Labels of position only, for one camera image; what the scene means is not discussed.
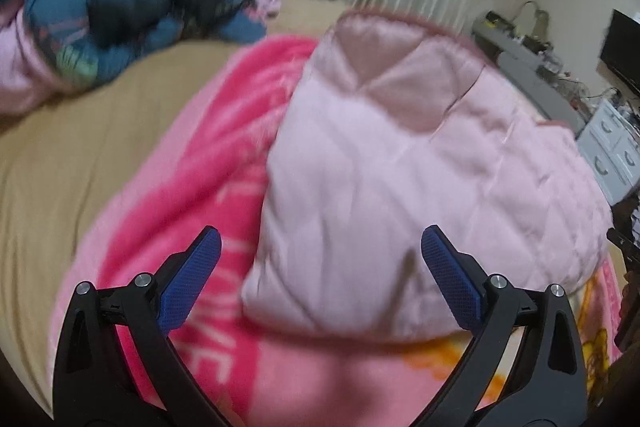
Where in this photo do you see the clutter of small desk things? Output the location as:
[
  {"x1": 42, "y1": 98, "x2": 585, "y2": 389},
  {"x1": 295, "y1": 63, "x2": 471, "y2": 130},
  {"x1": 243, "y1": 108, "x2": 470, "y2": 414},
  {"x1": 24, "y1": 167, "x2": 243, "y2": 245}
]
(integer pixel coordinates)
[{"x1": 484, "y1": 1, "x2": 626, "y2": 108}]

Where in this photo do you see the white drawer cabinet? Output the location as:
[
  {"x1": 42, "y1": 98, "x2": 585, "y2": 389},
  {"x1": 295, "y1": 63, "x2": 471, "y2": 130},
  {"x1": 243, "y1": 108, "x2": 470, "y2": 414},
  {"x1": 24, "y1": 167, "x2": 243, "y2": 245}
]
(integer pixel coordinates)
[{"x1": 576, "y1": 98, "x2": 640, "y2": 208}]

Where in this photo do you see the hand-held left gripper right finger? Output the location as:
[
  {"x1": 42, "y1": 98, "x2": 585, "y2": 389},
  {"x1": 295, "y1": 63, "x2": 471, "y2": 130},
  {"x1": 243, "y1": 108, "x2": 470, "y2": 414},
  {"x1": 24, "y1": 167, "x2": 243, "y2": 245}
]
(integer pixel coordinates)
[{"x1": 414, "y1": 224, "x2": 587, "y2": 427}]

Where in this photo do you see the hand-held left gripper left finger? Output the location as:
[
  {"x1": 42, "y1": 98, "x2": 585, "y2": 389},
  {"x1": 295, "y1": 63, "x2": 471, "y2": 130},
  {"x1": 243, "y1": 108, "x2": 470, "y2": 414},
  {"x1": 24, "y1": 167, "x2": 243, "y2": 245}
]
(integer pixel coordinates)
[{"x1": 51, "y1": 225, "x2": 237, "y2": 427}]

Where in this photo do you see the black flat screen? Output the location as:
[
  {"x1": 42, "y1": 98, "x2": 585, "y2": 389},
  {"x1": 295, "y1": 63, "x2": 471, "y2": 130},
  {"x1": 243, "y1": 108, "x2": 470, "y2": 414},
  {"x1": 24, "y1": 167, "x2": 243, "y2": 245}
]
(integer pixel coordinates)
[{"x1": 599, "y1": 8, "x2": 640, "y2": 98}]

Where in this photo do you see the pink quilted jacket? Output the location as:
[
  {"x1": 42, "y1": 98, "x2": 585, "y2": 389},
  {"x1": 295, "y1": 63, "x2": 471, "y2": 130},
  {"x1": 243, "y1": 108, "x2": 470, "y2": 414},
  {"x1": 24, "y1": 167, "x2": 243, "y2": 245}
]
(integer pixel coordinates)
[{"x1": 240, "y1": 6, "x2": 617, "y2": 342}]

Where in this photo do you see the blue floral duvet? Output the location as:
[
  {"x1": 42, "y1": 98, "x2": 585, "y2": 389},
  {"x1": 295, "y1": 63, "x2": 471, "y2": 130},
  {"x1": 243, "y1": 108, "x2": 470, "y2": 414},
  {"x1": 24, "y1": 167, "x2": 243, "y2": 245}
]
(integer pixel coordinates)
[{"x1": 0, "y1": 0, "x2": 269, "y2": 118}]

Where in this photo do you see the grey desk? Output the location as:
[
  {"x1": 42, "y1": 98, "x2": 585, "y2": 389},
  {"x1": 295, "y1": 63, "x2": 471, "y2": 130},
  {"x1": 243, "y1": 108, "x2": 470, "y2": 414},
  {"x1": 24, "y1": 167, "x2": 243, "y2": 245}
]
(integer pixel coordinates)
[{"x1": 471, "y1": 13, "x2": 587, "y2": 134}]

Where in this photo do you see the bed with tan sheet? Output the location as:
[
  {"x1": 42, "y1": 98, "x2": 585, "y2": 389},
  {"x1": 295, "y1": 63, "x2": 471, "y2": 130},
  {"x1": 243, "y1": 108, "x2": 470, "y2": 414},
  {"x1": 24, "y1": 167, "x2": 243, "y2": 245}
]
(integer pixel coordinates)
[{"x1": 0, "y1": 0, "x2": 362, "y2": 419}]

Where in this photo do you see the pink printed blanket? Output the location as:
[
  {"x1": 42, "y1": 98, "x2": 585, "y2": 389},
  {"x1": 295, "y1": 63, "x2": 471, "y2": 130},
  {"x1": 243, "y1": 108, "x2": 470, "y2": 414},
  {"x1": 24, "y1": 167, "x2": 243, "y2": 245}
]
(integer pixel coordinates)
[{"x1": 46, "y1": 33, "x2": 627, "y2": 427}]

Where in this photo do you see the small lilac cloth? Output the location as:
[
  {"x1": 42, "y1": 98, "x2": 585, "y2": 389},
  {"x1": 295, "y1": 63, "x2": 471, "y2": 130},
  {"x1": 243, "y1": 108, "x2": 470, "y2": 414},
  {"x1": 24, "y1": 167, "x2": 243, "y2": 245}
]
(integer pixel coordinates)
[{"x1": 251, "y1": 0, "x2": 282, "y2": 26}]

